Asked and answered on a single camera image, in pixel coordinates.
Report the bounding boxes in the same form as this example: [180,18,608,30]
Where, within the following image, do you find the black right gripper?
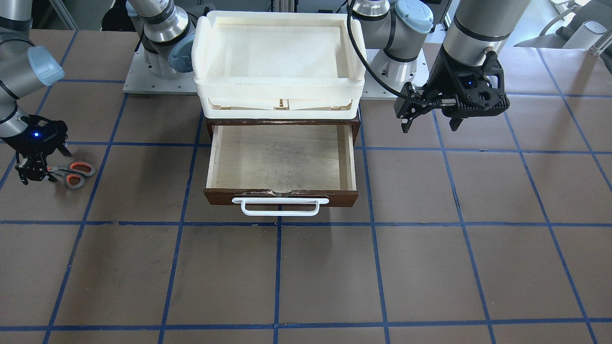
[4,115,72,185]

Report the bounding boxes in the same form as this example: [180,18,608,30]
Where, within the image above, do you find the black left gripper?
[394,48,511,134]

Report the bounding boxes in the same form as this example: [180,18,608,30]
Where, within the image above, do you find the grey orange scissors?
[47,161,96,190]

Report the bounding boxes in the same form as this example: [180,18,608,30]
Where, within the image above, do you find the wooden drawer with white handle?
[205,123,359,217]

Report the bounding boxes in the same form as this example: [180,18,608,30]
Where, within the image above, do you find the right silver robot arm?
[0,0,71,185]

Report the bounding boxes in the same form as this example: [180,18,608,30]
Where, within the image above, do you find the white foam tray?
[192,11,366,120]

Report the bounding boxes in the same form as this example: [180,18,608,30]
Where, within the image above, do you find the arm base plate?
[360,48,431,101]
[123,45,197,95]

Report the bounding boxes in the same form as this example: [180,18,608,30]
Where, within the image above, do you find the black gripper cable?
[346,5,445,104]

